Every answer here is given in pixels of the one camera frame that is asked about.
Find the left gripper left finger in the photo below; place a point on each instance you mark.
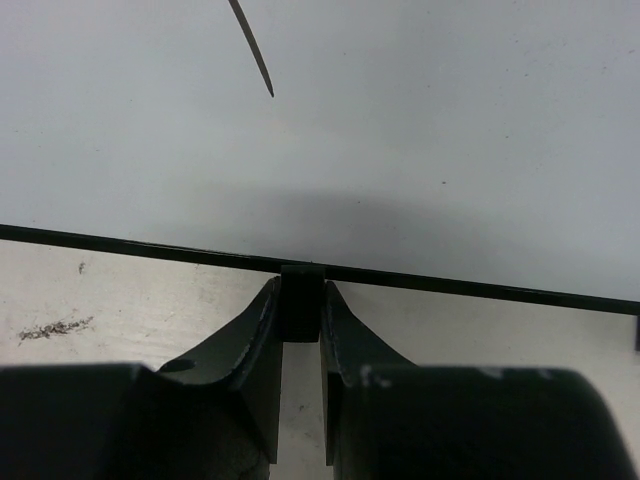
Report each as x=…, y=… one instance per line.
x=211, y=413

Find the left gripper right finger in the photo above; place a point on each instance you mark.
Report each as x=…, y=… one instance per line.
x=388, y=418

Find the black whiteboard stand foot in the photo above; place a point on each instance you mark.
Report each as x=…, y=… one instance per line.
x=300, y=302

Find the white whiteboard black frame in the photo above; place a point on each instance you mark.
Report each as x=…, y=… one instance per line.
x=484, y=148

